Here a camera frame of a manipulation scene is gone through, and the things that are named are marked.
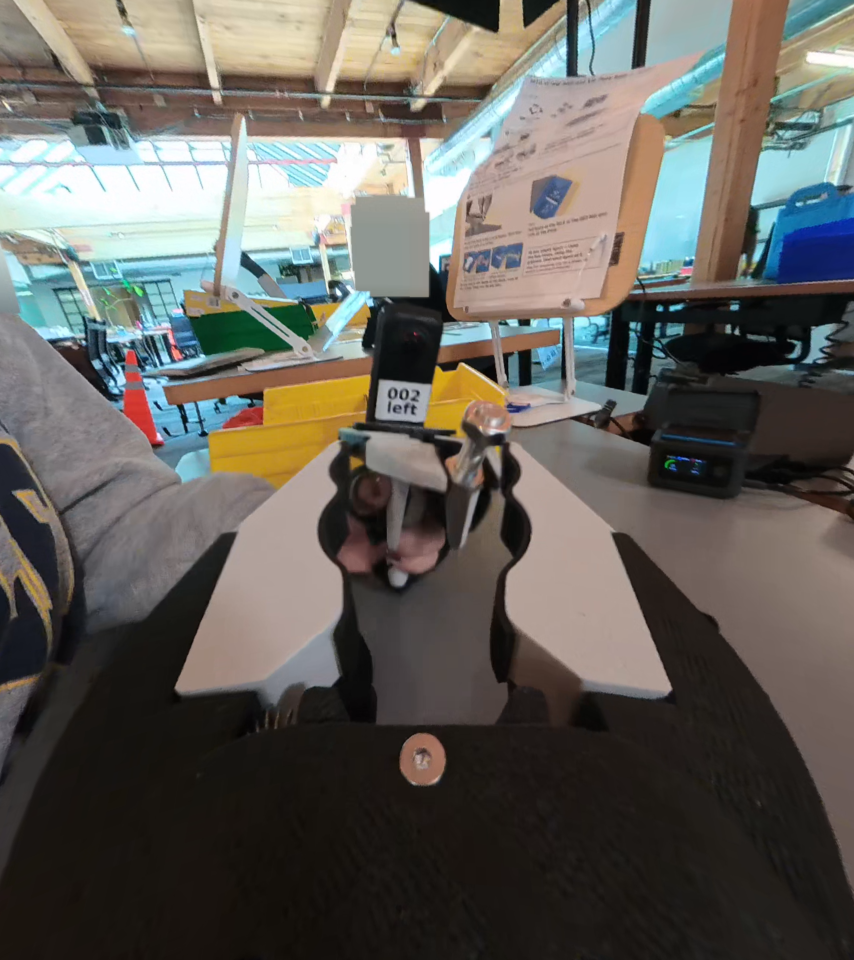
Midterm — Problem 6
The person's grey sweatshirt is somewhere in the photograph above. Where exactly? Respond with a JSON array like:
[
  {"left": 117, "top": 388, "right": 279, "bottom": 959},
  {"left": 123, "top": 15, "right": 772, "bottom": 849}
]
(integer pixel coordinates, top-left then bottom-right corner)
[{"left": 0, "top": 307, "right": 180, "bottom": 864}]

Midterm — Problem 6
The black charger case with screen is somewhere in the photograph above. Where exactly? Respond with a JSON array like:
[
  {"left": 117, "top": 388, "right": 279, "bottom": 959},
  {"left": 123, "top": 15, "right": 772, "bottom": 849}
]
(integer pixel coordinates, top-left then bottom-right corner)
[{"left": 646, "top": 371, "right": 761, "bottom": 500}]

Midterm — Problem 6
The white board stand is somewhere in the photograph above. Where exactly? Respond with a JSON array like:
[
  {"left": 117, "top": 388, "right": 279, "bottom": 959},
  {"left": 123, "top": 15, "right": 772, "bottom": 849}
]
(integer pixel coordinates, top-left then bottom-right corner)
[{"left": 490, "top": 318, "right": 602, "bottom": 427}]

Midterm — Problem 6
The black cable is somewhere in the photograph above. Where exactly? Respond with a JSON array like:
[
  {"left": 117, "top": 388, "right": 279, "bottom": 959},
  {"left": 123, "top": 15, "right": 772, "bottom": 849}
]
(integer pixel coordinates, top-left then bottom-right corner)
[{"left": 742, "top": 465, "right": 854, "bottom": 526}]

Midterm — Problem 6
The orange traffic cone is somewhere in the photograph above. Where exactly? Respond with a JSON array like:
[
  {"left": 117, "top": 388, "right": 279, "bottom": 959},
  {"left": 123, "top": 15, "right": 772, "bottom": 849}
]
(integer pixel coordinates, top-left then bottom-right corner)
[{"left": 121, "top": 348, "right": 165, "bottom": 447}]

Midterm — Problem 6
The person's left hand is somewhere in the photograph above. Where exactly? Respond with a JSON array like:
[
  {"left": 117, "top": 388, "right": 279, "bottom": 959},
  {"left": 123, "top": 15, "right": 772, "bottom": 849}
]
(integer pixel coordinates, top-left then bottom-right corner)
[{"left": 340, "top": 516, "right": 453, "bottom": 579}]

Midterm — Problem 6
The person's left forearm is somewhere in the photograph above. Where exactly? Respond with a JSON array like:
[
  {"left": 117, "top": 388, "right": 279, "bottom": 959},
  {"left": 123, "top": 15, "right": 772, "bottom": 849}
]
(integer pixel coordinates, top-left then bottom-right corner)
[{"left": 74, "top": 450, "right": 278, "bottom": 633}]

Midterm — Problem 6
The wooden display board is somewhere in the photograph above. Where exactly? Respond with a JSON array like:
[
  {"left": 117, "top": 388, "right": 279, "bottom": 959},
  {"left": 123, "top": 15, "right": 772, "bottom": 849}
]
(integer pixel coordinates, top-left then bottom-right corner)
[{"left": 448, "top": 112, "right": 666, "bottom": 322}]

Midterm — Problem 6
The yellow plastic bin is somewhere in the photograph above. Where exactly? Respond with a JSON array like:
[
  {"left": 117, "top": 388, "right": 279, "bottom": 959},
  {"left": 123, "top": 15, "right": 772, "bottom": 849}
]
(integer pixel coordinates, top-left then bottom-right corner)
[{"left": 208, "top": 362, "right": 509, "bottom": 489}]

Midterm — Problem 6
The printed instruction sheet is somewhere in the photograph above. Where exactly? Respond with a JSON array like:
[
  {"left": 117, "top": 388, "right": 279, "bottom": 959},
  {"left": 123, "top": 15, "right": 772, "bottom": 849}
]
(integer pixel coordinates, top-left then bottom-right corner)
[{"left": 464, "top": 52, "right": 705, "bottom": 301}]

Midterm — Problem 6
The white folding stand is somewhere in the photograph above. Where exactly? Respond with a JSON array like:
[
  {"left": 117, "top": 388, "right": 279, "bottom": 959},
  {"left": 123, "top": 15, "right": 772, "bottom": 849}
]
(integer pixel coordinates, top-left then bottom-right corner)
[{"left": 200, "top": 279, "right": 344, "bottom": 363}]

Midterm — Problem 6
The wooden desk with black legs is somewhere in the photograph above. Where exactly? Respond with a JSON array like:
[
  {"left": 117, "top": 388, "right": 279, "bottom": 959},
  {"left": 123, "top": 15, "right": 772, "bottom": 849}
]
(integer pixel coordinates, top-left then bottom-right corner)
[{"left": 625, "top": 273, "right": 854, "bottom": 400}]

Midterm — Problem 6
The long wooden desk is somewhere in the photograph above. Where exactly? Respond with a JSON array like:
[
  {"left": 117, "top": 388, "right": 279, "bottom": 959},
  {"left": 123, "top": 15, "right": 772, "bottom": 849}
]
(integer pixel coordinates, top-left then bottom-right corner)
[{"left": 160, "top": 326, "right": 560, "bottom": 408}]

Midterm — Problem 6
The green plastic bin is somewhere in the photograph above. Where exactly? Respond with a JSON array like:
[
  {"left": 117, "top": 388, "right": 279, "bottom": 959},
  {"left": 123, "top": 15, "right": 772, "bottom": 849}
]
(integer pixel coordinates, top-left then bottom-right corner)
[{"left": 185, "top": 288, "right": 315, "bottom": 354}]

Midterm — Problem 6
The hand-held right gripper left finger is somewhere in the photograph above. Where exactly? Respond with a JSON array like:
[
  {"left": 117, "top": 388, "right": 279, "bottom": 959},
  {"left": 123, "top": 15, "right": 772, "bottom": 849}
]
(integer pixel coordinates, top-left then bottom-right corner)
[{"left": 174, "top": 442, "right": 379, "bottom": 725}]

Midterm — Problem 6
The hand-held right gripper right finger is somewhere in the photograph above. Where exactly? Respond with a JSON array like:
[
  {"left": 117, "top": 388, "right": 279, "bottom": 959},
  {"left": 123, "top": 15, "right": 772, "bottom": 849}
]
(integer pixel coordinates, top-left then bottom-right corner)
[{"left": 488, "top": 441, "right": 674, "bottom": 726}]

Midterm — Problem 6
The wooden pillar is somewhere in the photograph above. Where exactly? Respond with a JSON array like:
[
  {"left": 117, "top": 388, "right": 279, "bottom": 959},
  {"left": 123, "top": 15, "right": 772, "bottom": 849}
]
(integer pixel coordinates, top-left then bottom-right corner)
[{"left": 689, "top": 0, "right": 791, "bottom": 282}]

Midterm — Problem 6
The black office chair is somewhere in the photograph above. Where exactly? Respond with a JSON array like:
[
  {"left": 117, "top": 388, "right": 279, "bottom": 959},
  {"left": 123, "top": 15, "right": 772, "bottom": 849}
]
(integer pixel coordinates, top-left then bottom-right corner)
[{"left": 85, "top": 318, "right": 125, "bottom": 396}]

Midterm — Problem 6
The thin wooden board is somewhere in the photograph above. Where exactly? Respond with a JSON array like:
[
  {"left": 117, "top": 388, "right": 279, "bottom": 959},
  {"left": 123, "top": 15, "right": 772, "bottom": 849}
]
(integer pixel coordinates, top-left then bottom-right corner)
[{"left": 213, "top": 112, "right": 250, "bottom": 285}]

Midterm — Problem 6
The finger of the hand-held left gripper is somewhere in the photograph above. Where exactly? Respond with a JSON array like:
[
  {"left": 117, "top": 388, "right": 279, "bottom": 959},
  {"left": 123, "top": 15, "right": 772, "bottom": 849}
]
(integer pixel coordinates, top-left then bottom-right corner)
[
  {"left": 444, "top": 450, "right": 506, "bottom": 550},
  {"left": 365, "top": 438, "right": 449, "bottom": 495}
]

